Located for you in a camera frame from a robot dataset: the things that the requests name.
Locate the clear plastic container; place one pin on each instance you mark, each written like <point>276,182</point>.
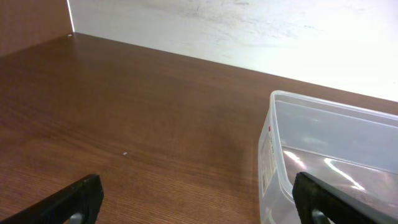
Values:
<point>351,148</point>

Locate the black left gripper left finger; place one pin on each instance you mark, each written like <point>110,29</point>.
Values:
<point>82,199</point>

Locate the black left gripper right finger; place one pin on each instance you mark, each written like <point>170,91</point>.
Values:
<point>318,202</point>

